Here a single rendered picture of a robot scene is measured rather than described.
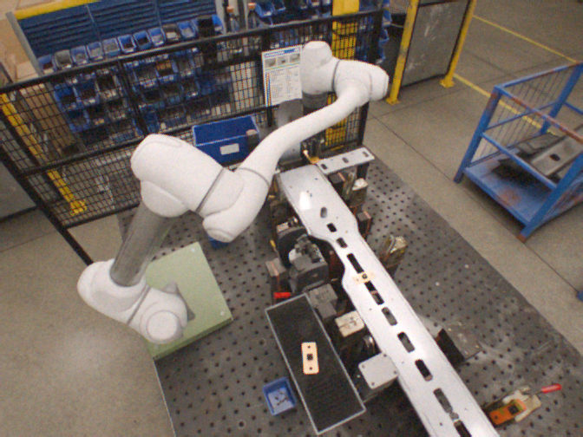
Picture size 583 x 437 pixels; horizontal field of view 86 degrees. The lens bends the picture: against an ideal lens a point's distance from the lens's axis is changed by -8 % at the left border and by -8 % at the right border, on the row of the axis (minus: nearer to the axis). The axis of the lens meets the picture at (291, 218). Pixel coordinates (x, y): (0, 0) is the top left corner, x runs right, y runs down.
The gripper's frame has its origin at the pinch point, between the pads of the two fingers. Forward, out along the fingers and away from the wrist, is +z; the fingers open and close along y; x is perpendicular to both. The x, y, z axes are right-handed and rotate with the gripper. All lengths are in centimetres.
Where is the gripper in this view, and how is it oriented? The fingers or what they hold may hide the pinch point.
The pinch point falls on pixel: (311, 148)
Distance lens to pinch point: 137.3
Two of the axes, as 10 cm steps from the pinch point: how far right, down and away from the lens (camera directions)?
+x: -4.0, -7.0, 5.9
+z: 0.1, 6.4, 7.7
